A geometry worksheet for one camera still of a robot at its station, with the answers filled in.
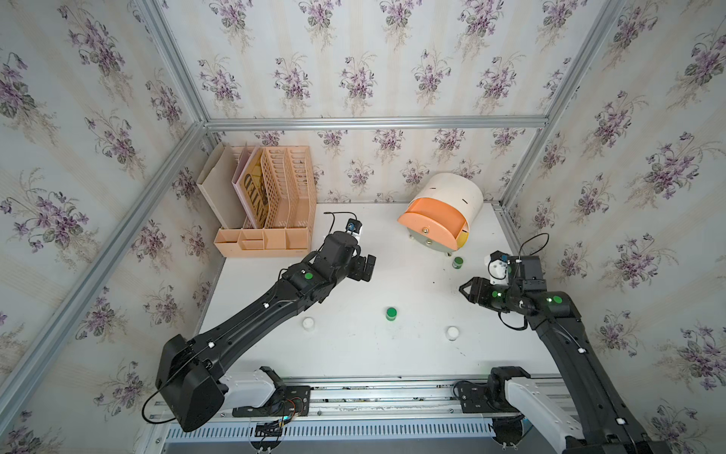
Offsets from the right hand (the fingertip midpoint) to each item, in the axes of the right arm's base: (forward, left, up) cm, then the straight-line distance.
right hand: (471, 289), depth 77 cm
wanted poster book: (+32, +69, +9) cm, 76 cm away
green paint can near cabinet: (+18, -3, -13) cm, 22 cm away
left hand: (+7, +30, +6) cm, 31 cm away
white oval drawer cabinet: (+36, -1, +5) cm, 36 cm away
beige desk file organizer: (+50, +68, -11) cm, 85 cm away
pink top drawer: (+23, +5, +2) cm, 24 cm away
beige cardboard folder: (+30, +78, +11) cm, 84 cm away
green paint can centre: (-2, +21, -13) cm, 25 cm away
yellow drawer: (+18, -1, 0) cm, 18 cm away
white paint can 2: (-6, +47, -13) cm, 49 cm away
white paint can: (-7, +3, -15) cm, 17 cm away
